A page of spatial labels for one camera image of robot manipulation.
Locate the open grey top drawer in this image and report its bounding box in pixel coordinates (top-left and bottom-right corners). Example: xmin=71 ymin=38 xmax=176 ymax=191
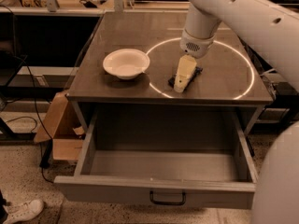
xmin=54 ymin=106 xmax=257 ymax=209

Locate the black drawer handle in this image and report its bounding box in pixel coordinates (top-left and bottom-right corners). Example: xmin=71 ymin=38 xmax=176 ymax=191
xmin=149 ymin=191 xmax=187 ymax=206

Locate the white sneaker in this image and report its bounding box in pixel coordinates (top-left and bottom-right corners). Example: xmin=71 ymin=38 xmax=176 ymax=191
xmin=0 ymin=199 xmax=44 ymax=224

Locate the black floor cable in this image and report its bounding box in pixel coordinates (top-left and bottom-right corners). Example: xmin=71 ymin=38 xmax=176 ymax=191
xmin=0 ymin=3 xmax=55 ymax=184

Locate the grey cabinet with glass top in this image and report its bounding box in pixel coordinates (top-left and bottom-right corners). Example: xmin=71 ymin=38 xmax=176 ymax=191
xmin=68 ymin=11 xmax=273 ymax=124

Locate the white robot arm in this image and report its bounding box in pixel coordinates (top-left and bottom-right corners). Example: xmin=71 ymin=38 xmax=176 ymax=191
xmin=181 ymin=0 xmax=299 ymax=224

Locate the blue rxbar blueberry wrapper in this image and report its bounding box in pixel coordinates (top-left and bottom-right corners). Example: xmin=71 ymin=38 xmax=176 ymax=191
xmin=168 ymin=66 xmax=203 ymax=90

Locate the grey low shelf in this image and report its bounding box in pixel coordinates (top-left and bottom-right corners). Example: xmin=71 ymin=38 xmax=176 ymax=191
xmin=0 ymin=66 xmax=78 ymax=98

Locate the white ceramic bowl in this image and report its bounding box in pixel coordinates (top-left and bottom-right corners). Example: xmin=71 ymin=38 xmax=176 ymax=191
xmin=103 ymin=49 xmax=150 ymax=80

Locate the white gripper body with grille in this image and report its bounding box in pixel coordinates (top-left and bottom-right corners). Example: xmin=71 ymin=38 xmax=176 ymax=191
xmin=180 ymin=29 xmax=215 ymax=59

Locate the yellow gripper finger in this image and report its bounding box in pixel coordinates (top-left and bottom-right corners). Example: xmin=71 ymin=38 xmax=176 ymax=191
xmin=174 ymin=55 xmax=197 ymax=92

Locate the brown cardboard box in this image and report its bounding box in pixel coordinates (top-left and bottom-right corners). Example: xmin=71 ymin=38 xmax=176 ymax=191
xmin=34 ymin=91 xmax=85 ymax=161

